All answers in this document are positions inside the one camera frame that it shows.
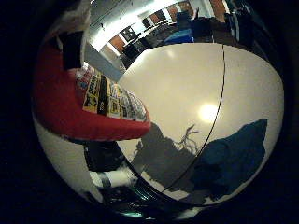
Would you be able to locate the red spray bottle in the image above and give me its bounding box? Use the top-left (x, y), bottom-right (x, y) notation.
top-left (32, 42), bottom-right (152, 143)

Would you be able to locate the blue cloth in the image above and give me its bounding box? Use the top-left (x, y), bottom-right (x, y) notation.
top-left (189, 118), bottom-right (269, 203)

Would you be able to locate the wooden wall shelf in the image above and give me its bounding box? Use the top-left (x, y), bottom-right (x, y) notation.
top-left (107, 0), bottom-right (227, 55)

